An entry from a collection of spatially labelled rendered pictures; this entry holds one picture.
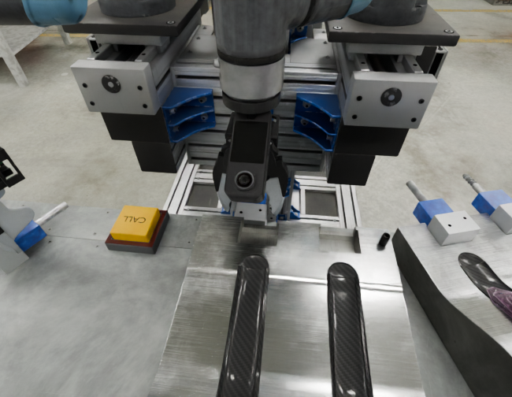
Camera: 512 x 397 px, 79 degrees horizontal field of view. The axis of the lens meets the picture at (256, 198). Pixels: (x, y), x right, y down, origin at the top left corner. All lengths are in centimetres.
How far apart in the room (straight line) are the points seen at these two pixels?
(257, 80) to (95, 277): 38
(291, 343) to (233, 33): 32
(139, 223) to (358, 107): 42
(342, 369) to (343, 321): 5
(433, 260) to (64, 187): 189
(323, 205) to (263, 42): 113
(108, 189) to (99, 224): 133
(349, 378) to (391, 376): 4
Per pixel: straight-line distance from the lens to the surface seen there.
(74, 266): 57
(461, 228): 52
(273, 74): 36
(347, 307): 39
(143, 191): 185
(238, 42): 34
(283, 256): 40
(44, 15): 44
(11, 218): 55
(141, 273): 52
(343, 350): 37
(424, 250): 51
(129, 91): 64
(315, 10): 37
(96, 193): 194
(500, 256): 56
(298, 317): 37
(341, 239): 46
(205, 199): 142
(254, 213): 49
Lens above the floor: 122
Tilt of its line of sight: 46 degrees down
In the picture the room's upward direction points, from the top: straight up
